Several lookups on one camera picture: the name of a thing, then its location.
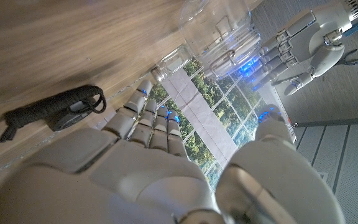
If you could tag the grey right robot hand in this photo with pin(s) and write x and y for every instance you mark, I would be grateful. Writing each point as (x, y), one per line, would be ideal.
(135, 180)

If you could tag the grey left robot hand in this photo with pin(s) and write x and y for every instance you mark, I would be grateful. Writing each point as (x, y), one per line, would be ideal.
(309, 40)

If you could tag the printed window backdrop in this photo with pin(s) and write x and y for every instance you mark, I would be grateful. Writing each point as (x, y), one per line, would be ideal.
(204, 115)

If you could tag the small square glass bottle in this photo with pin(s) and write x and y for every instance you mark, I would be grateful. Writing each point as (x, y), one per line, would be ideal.
(174, 63)

